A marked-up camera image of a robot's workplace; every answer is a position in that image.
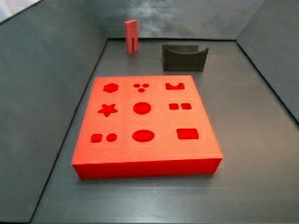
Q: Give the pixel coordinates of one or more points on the red double-square peg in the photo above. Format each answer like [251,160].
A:
[131,36]

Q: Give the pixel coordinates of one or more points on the red foam shape board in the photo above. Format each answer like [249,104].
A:
[146,128]

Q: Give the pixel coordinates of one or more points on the black curved holder stand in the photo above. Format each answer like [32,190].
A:
[185,58]

